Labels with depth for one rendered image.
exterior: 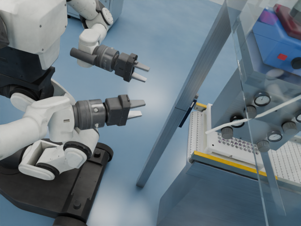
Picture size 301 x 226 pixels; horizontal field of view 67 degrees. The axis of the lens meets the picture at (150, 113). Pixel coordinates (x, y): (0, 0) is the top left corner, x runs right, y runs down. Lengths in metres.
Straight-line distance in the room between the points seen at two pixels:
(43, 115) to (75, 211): 0.92
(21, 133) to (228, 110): 0.51
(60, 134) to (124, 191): 1.14
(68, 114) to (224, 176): 0.64
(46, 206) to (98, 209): 0.35
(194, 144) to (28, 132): 0.61
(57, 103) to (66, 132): 0.09
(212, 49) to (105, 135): 1.31
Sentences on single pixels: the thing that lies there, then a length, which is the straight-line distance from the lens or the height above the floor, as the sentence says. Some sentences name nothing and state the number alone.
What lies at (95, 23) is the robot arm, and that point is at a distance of 1.15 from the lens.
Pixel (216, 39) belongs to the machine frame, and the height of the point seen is 1.25.
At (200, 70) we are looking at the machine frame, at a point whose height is 1.11.
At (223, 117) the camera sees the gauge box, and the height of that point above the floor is 1.18.
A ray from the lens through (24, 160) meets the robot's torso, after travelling 1.48.
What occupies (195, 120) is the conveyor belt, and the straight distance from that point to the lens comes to 1.03.
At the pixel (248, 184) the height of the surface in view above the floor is 0.86.
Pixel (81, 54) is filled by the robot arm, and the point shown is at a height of 1.07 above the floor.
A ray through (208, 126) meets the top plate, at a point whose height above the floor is 0.98.
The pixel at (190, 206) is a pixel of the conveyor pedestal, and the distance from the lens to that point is 1.36.
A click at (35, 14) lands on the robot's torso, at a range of 0.74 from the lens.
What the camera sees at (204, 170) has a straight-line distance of 0.95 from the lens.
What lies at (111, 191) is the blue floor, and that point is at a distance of 1.74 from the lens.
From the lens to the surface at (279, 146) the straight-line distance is 0.30.
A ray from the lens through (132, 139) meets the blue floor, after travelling 1.99.
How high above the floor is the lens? 1.59
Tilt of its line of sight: 45 degrees down
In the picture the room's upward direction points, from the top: 22 degrees clockwise
